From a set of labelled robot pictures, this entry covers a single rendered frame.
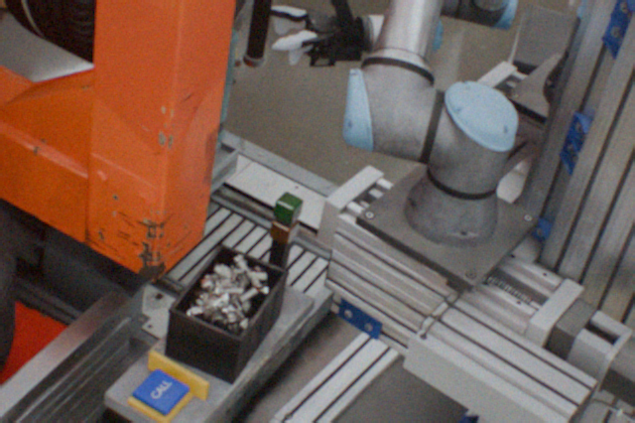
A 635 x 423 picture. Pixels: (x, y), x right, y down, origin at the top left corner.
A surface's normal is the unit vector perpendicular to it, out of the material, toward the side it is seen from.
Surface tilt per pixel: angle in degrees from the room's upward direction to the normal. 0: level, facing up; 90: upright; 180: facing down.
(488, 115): 8
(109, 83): 90
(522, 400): 0
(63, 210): 90
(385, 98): 35
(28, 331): 0
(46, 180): 90
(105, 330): 90
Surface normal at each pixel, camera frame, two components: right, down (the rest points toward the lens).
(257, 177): 0.16, -0.76
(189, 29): 0.85, 0.43
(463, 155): -0.19, 0.60
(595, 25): -0.58, 0.45
